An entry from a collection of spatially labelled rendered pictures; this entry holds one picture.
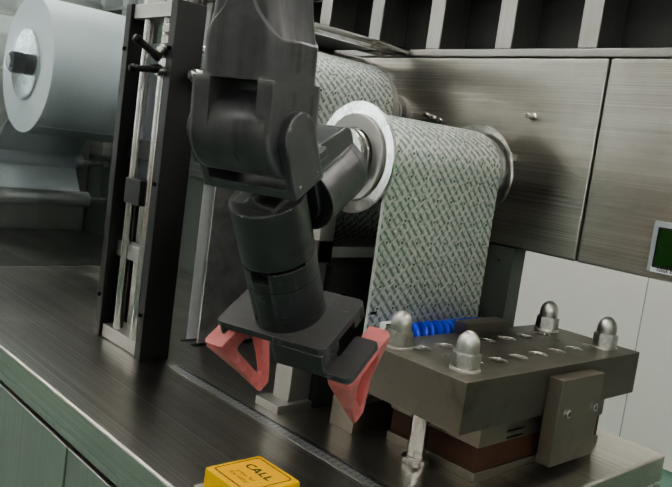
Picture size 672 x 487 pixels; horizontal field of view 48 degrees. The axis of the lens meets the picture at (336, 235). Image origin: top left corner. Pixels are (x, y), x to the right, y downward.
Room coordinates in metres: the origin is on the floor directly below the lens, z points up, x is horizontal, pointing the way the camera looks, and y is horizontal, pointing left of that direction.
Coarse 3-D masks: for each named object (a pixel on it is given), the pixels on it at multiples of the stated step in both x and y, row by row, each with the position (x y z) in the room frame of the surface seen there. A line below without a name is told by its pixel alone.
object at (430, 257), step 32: (384, 224) 0.96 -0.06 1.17; (416, 224) 1.00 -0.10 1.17; (448, 224) 1.05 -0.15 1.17; (480, 224) 1.10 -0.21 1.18; (384, 256) 0.97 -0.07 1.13; (416, 256) 1.01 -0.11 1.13; (448, 256) 1.06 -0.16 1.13; (480, 256) 1.11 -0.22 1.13; (384, 288) 0.97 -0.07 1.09; (416, 288) 1.02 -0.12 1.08; (448, 288) 1.06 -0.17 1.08; (480, 288) 1.12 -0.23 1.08; (384, 320) 0.98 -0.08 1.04; (416, 320) 1.02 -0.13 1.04
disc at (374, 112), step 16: (336, 112) 1.03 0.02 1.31; (352, 112) 1.01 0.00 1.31; (368, 112) 0.99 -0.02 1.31; (384, 128) 0.96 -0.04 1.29; (384, 144) 0.96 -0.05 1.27; (384, 160) 0.96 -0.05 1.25; (384, 176) 0.96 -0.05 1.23; (384, 192) 0.96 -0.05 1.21; (352, 208) 0.99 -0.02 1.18; (368, 208) 0.97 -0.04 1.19
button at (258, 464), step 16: (224, 464) 0.74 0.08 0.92; (240, 464) 0.74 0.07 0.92; (256, 464) 0.75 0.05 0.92; (272, 464) 0.76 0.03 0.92; (208, 480) 0.72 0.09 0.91; (224, 480) 0.71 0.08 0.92; (240, 480) 0.71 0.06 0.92; (256, 480) 0.71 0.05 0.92; (272, 480) 0.72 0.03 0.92; (288, 480) 0.72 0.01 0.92
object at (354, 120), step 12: (348, 120) 1.01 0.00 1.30; (360, 120) 0.99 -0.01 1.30; (372, 120) 0.98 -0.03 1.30; (372, 132) 0.97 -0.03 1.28; (372, 144) 0.97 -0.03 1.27; (372, 156) 0.97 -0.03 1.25; (384, 156) 0.96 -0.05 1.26; (372, 168) 0.97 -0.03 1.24; (372, 180) 0.96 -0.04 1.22; (360, 192) 0.98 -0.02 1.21
